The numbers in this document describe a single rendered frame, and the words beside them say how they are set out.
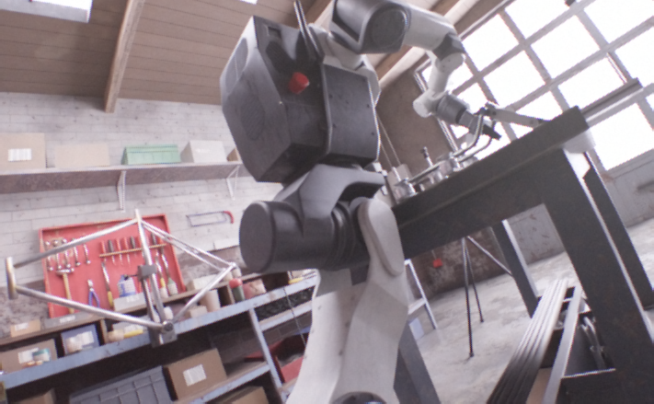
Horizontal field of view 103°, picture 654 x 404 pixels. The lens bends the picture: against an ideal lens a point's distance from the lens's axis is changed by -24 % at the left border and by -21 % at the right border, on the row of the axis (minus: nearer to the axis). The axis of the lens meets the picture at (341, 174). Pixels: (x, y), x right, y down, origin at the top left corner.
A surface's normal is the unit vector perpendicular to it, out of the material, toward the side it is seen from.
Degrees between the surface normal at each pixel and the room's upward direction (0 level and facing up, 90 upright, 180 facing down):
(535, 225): 90
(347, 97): 100
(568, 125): 90
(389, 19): 158
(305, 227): 113
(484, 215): 90
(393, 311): 106
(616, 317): 90
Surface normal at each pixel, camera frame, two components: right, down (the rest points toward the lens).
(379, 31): 0.46, 0.68
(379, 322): 0.48, -0.15
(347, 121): 0.61, -0.28
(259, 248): -0.72, -0.11
